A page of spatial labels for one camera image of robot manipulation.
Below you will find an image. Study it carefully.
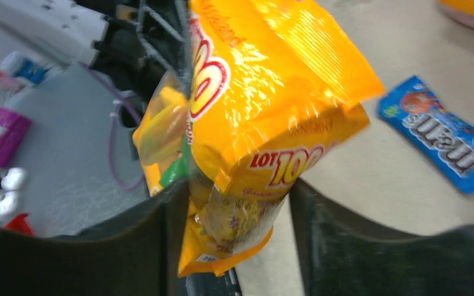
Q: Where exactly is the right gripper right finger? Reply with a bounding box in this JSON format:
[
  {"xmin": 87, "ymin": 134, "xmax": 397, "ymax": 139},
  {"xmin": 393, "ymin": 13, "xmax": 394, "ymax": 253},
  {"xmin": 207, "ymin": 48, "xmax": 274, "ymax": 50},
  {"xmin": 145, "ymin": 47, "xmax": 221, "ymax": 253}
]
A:
[{"xmin": 289, "ymin": 179, "xmax": 474, "ymax": 295}]

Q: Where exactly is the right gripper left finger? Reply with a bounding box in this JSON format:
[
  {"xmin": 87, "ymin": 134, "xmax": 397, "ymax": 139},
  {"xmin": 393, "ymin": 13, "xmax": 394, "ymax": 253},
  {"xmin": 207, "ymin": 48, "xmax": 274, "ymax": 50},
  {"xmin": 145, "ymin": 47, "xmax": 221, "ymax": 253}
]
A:
[{"xmin": 0, "ymin": 178, "xmax": 189, "ymax": 295}]

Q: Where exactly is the blue m&m's candy pack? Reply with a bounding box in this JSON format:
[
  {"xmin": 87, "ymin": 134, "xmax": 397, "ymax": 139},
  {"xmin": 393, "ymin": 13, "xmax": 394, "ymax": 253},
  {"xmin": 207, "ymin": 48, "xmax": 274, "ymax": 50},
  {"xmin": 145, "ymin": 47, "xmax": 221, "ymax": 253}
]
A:
[{"xmin": 377, "ymin": 76, "xmax": 474, "ymax": 194}]

